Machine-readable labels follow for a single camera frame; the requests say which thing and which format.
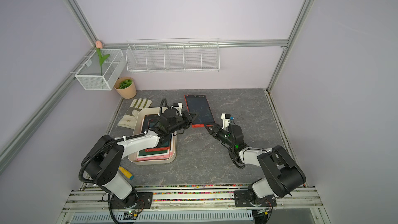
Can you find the small red writing tablet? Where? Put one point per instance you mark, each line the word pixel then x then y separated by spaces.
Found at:
pixel 198 103

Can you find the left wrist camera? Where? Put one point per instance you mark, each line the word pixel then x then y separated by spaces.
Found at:
pixel 178 107

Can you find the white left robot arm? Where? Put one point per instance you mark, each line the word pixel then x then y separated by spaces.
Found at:
pixel 101 164

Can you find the pink writing tablet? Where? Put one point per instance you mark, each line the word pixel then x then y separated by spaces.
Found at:
pixel 159 155

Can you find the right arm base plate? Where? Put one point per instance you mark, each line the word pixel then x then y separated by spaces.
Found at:
pixel 247 198

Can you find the large red writing tablet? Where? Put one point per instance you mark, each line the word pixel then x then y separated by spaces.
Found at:
pixel 148 122

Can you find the beige work glove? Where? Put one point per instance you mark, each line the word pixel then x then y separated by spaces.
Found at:
pixel 129 120

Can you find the white wire wall shelf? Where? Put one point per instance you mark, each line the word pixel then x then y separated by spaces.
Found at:
pixel 173 55

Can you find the potted green plant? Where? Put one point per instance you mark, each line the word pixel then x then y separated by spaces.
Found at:
pixel 125 87

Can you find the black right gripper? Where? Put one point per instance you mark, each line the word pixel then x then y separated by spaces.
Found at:
pixel 216 129

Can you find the yellow blue handled tool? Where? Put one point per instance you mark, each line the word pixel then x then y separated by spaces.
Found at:
pixel 126 173

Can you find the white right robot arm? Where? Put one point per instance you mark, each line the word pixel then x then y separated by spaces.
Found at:
pixel 282 175

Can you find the artificial pink tulip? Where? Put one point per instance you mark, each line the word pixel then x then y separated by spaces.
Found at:
pixel 101 58

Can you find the white mesh wall box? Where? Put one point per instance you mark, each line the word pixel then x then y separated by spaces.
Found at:
pixel 89 75

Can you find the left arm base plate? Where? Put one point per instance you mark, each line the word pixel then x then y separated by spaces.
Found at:
pixel 136 200

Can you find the white writing tablet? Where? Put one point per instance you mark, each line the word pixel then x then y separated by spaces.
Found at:
pixel 163 151

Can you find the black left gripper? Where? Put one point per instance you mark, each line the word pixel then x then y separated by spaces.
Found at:
pixel 187 115

